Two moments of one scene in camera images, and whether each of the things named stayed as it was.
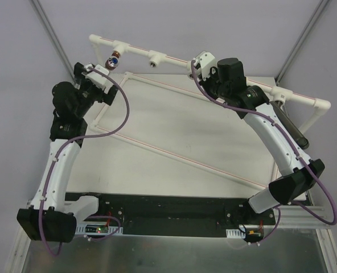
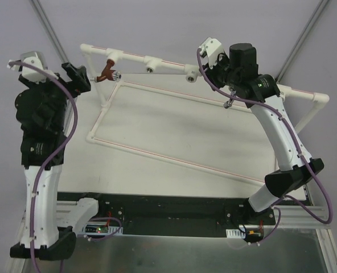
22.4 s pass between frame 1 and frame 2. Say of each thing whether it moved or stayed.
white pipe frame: moved
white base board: stayed
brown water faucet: moved
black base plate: stayed
